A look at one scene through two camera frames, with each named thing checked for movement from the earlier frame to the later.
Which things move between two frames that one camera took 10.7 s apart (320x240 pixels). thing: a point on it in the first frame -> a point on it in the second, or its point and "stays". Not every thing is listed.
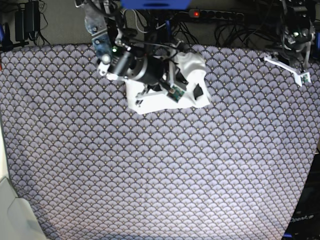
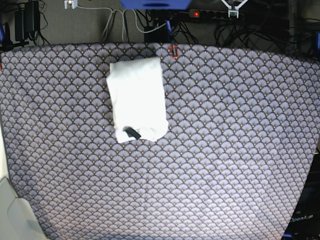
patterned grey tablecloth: x=93 y=169 stays
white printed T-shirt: x=145 y=98 -> x=137 y=94
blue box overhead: x=152 y=4 stays
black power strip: x=204 y=13 stays
